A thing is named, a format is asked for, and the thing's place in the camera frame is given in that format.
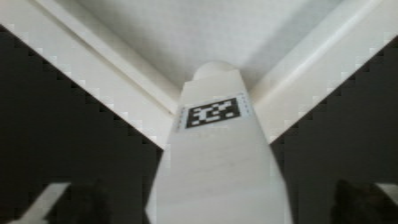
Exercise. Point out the white desk leg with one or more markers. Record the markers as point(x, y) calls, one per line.
point(220, 184)

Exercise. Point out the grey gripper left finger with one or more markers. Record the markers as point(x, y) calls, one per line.
point(70, 204)

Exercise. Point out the white desk top tray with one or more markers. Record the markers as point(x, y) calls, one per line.
point(129, 45)

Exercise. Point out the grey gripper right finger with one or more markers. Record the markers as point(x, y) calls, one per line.
point(363, 204)

